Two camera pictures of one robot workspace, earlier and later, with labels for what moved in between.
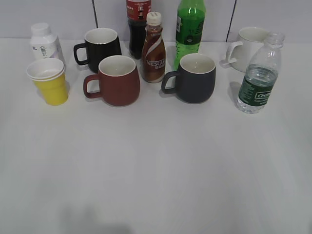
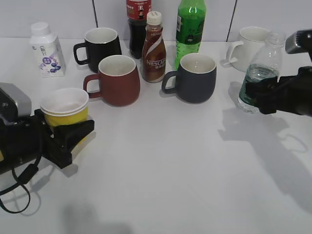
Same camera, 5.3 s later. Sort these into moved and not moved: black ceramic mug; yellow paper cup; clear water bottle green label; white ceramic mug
Moved: yellow paper cup
Not moved: white ceramic mug; clear water bottle green label; black ceramic mug
